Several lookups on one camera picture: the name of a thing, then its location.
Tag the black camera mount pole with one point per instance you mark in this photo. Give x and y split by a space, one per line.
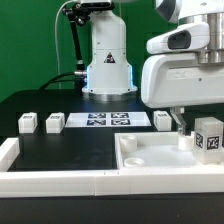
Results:
80 67

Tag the white U-shaped obstacle fence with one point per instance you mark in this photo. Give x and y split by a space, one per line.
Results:
126 181

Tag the white AprilTag base sheet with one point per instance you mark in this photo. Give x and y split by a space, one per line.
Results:
107 119

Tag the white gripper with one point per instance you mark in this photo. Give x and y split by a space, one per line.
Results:
173 76

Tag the white square table top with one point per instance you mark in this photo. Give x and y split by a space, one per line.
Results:
158 150

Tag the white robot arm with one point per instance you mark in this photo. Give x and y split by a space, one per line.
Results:
109 76

